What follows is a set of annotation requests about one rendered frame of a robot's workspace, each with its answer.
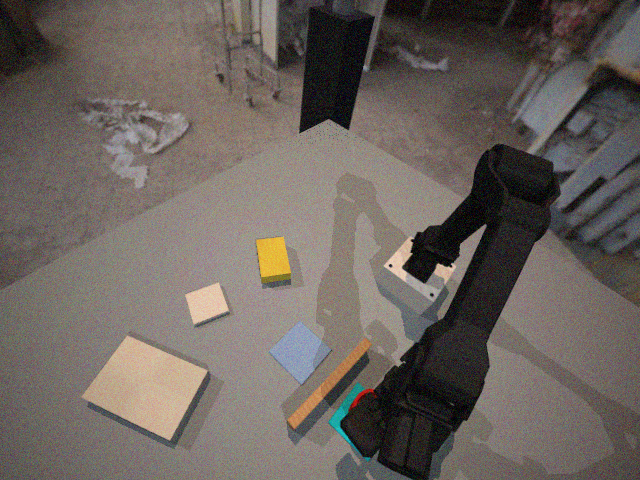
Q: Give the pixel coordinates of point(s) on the beige flat square block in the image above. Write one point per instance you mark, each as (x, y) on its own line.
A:
(206, 303)

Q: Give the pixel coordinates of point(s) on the yellow rectangular block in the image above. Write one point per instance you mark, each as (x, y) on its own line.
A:
(273, 260)

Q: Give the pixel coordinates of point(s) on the beige flat square panel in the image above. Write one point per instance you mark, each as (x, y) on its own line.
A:
(148, 387)

